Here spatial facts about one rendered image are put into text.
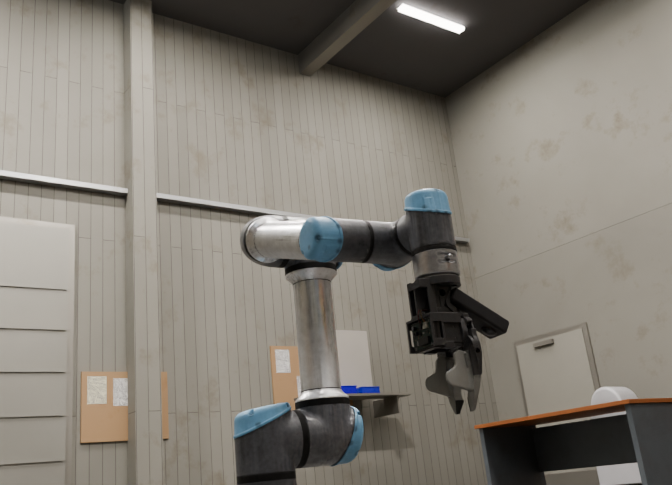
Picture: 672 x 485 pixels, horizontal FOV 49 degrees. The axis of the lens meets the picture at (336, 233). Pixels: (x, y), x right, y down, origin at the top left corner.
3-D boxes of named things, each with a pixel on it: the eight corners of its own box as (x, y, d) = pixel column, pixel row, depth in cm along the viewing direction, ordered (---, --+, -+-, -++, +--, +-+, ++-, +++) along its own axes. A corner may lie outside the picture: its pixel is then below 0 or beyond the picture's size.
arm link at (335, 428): (281, 471, 154) (264, 225, 171) (345, 465, 161) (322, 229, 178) (306, 468, 144) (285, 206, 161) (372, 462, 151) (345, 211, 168)
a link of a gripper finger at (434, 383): (422, 415, 117) (419, 356, 119) (453, 413, 120) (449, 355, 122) (433, 415, 115) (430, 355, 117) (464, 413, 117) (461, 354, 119)
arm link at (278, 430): (227, 478, 149) (223, 409, 153) (288, 472, 155) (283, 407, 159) (248, 474, 139) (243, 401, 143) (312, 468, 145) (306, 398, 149)
